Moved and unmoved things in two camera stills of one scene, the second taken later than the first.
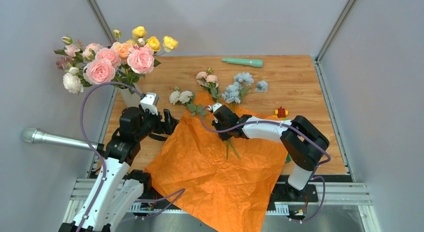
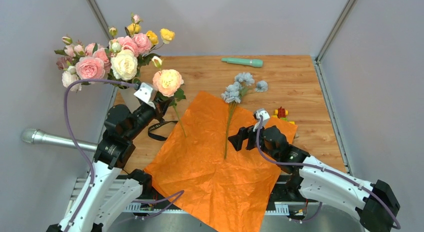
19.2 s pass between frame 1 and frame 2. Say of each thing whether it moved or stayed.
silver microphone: stayed
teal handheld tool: stayed
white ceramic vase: stayed
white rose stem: moved
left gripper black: moved
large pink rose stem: moved
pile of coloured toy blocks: stayed
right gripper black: moved
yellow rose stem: moved
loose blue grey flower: stayed
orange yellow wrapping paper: stayed
